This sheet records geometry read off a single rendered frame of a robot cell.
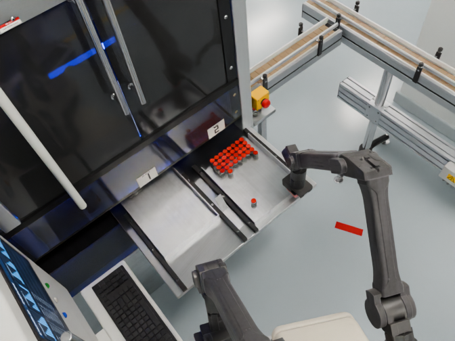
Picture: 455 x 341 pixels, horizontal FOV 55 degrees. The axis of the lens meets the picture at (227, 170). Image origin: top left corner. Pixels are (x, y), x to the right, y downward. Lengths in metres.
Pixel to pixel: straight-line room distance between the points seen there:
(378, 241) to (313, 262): 1.46
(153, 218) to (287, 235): 1.10
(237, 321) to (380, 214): 0.45
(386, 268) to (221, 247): 0.70
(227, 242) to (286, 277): 0.93
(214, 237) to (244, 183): 0.26
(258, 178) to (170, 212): 0.38
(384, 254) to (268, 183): 0.75
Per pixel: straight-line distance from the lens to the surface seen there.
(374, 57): 2.30
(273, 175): 1.80
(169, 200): 1.79
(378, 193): 1.12
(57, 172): 1.34
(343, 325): 1.11
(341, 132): 3.08
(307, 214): 2.72
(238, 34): 1.57
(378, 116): 2.54
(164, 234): 1.73
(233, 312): 0.93
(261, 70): 2.12
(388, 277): 1.19
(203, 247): 1.68
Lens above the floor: 2.41
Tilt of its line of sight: 57 degrees down
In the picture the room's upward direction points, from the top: 9 degrees counter-clockwise
